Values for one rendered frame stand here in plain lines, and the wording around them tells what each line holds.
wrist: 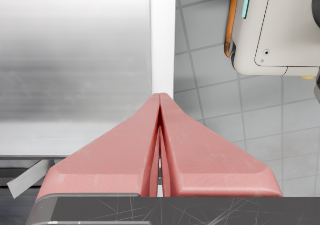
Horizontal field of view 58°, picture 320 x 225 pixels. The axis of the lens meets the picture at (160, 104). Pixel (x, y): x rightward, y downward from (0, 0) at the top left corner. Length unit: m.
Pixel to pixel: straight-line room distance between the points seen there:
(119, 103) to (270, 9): 0.72
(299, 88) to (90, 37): 1.32
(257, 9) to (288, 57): 0.21
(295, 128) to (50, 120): 1.46
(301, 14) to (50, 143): 0.85
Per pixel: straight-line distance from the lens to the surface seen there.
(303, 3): 1.04
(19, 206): 0.58
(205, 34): 1.29
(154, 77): 0.35
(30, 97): 0.40
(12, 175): 0.49
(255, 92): 1.49
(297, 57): 1.11
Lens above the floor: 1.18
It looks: 54 degrees down
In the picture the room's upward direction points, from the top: 180 degrees counter-clockwise
